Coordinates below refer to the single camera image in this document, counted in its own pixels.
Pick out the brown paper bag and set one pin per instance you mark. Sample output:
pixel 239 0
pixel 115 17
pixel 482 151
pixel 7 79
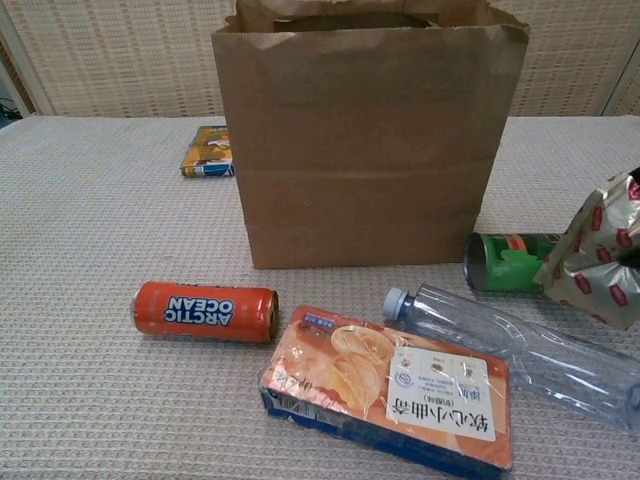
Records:
pixel 360 150

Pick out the yellow blue snack box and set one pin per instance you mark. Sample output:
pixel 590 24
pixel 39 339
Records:
pixel 207 155

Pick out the green chips canister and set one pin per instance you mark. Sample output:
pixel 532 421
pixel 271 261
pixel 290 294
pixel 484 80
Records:
pixel 505 262

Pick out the orange Arctic Ocean can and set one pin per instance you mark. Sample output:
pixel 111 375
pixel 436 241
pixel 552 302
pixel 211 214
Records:
pixel 200 312

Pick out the clear plastic water bottle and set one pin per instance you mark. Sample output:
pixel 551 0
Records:
pixel 500 340

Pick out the foil wrapper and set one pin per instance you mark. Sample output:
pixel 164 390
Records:
pixel 595 260

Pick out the bamboo folding screen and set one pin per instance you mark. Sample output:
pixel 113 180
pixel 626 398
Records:
pixel 125 50

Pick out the white woven tablecloth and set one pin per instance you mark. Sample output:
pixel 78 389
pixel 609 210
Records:
pixel 75 250

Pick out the orange cookie box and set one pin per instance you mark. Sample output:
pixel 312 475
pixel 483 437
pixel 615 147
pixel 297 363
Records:
pixel 350 365

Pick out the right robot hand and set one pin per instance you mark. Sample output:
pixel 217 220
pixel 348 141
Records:
pixel 631 260

